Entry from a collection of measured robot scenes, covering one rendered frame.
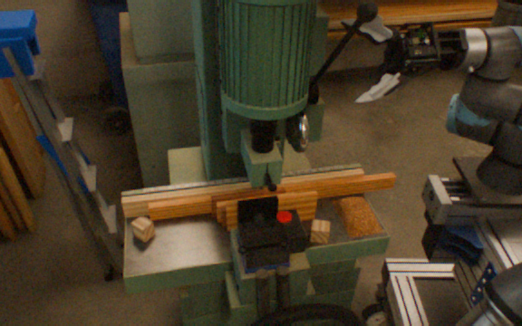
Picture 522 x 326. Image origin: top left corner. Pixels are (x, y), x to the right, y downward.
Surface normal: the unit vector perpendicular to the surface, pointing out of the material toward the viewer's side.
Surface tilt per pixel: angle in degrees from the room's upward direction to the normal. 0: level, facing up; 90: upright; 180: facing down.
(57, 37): 90
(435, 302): 0
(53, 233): 0
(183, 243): 0
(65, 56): 90
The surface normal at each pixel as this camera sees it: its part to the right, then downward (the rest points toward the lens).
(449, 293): 0.03, -0.79
